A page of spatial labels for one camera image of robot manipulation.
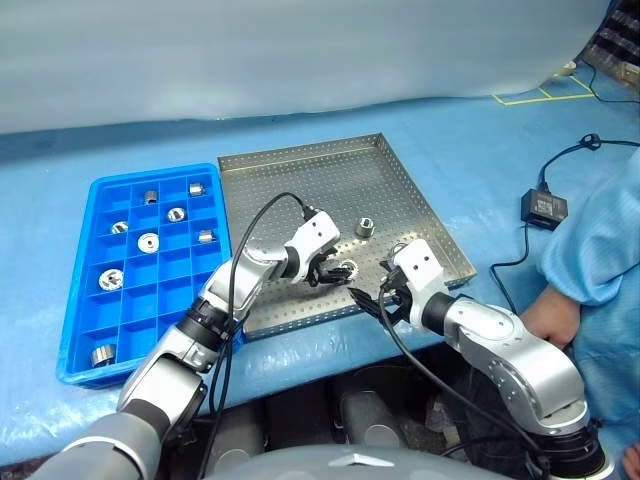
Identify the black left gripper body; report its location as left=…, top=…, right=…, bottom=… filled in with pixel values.
left=305, top=243, right=339, bottom=287

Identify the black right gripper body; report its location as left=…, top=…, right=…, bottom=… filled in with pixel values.
left=378, top=269, right=416, bottom=321

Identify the perforated steel tray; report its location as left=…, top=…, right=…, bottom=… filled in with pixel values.
left=217, top=132, right=476, bottom=341

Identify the blue plastic compartment tray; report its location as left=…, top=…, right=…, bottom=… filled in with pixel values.
left=56, top=162, right=246, bottom=386

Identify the person's bare hand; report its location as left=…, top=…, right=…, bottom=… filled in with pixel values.
left=519, top=284, right=584, bottom=351

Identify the dark grey rounded shape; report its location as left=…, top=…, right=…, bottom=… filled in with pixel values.
left=339, top=389, right=409, bottom=449
left=204, top=404, right=266, bottom=474

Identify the grey robot torso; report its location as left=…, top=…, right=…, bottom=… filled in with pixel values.
left=204, top=444, right=511, bottom=480

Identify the black power adapter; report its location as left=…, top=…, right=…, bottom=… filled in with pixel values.
left=519, top=189, right=569, bottom=231

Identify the person in blue gown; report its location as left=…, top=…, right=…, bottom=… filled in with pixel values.
left=537, top=147, right=640, bottom=480

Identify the metal roller with dark band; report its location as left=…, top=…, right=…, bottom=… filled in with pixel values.
left=90, top=343, right=118, bottom=368

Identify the dark storage shelf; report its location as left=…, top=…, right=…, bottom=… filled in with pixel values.
left=582, top=0, right=640, bottom=84

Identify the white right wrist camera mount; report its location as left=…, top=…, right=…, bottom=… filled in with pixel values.
left=392, top=238, right=449, bottom=301

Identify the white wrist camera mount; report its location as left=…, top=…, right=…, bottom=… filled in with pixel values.
left=392, top=238, right=449, bottom=301
left=287, top=211, right=342, bottom=281

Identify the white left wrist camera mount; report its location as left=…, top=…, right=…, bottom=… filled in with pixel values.
left=287, top=211, right=342, bottom=281

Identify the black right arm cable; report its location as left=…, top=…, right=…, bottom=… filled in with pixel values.
left=377, top=282, right=551, bottom=480

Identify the thin black adapter cable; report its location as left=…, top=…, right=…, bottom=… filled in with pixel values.
left=489, top=222, right=531, bottom=316

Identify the black adapter cable with ferrite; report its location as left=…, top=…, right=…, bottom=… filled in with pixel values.
left=537, top=132, right=640, bottom=194

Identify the black floor cable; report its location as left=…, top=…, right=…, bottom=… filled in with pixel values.
left=552, top=62, right=640, bottom=105

